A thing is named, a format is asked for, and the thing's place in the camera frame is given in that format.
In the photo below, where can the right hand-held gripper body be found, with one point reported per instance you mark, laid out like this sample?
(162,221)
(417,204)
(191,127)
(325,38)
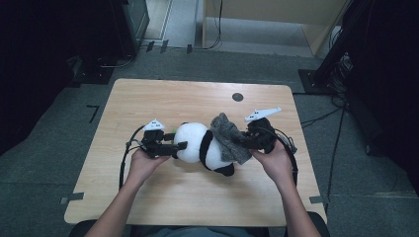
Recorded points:
(266,136)

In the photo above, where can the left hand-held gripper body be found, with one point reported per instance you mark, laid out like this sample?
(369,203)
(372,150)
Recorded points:
(152,140)

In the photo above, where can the grey fuzzy cloth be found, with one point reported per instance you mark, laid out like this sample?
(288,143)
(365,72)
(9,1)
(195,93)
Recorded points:
(230,140)

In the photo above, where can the panda plush toy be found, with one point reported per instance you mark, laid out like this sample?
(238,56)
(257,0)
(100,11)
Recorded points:
(194,143)

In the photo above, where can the person's left hand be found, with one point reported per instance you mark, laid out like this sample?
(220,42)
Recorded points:
(143,169)

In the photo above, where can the person's right hand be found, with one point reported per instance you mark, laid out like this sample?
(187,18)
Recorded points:
(278,166)

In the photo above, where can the round dark table grommet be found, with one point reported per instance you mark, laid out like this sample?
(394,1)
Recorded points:
(237,97)

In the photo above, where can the black metal stand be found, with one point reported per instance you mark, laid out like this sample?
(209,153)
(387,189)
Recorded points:
(311,80)

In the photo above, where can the grey floor tape piece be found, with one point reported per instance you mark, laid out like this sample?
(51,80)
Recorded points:
(318,199)

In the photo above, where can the person's grey-blue clothing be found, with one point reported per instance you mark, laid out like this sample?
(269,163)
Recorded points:
(204,232)

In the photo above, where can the black chair armrest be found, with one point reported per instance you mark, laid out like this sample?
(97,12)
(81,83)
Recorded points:
(322,225)
(79,229)

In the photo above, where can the black cabinet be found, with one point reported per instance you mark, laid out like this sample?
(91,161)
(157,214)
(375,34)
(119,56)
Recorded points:
(126,26)

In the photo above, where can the light wooden furniture panel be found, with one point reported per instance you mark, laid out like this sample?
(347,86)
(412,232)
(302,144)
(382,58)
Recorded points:
(263,10)

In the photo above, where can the dark curtain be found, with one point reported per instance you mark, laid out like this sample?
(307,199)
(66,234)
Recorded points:
(388,82)
(39,65)

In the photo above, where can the black floor base plate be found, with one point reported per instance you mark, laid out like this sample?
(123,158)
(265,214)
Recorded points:
(95,74)

